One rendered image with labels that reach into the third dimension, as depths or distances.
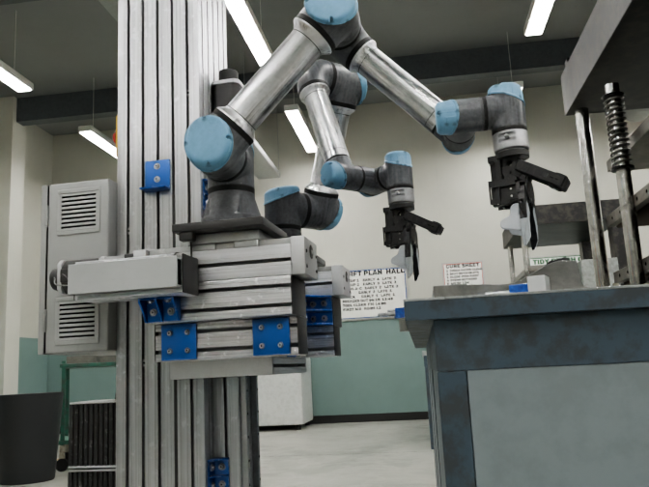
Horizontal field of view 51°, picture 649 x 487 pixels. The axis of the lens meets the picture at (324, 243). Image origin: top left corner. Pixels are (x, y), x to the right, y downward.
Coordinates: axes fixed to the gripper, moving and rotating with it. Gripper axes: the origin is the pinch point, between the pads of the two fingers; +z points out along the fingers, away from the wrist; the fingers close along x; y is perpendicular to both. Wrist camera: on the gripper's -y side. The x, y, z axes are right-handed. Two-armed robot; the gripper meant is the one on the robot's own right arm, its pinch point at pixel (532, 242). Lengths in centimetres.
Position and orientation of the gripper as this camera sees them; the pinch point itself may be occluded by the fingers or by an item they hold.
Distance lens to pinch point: 151.1
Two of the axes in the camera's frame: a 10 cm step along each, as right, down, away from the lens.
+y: -8.8, 1.4, 4.6
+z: 0.6, 9.8, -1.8
